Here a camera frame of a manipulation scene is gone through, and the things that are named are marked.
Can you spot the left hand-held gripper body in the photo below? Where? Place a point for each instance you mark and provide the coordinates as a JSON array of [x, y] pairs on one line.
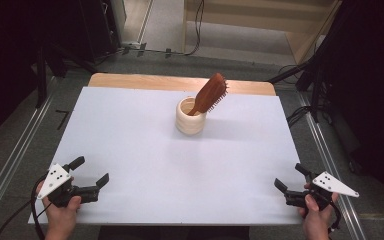
[[55, 180]]

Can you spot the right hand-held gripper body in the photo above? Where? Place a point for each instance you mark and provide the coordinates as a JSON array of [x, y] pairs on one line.
[[331, 184]]

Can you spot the cream wooden cup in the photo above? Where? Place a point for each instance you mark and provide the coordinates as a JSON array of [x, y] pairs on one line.
[[188, 126]]

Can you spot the brown wooden hairbrush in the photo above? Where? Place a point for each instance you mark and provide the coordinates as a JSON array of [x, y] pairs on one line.
[[210, 93]]

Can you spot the person's right hand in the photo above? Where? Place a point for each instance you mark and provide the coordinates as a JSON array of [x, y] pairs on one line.
[[316, 221]]

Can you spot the person's left hand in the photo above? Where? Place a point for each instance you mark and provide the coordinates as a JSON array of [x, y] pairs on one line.
[[61, 220]]

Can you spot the white board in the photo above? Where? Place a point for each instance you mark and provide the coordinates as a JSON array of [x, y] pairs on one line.
[[180, 173]]

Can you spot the black tripod stand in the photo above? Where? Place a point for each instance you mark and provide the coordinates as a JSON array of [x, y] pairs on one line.
[[315, 83]]

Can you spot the person's dark clothed legs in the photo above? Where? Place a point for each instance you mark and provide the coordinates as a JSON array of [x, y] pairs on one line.
[[173, 233]]

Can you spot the black metal stand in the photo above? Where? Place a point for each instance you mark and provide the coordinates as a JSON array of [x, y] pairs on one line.
[[41, 76]]

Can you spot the light wooden table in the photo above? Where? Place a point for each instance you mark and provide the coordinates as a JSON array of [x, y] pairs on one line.
[[146, 82]]

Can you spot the black curtain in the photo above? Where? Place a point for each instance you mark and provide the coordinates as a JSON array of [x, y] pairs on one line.
[[370, 83]]

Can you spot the white power strip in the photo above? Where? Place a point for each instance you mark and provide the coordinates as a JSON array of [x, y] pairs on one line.
[[131, 45]]

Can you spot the black cabinet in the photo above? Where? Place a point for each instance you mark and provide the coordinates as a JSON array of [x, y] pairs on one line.
[[96, 30]]

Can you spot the light wooden furniture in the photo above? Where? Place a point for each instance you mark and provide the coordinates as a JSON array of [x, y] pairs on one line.
[[253, 20]]

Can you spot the aluminium floor rail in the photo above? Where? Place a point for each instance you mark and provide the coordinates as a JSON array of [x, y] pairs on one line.
[[333, 160], [10, 166]]

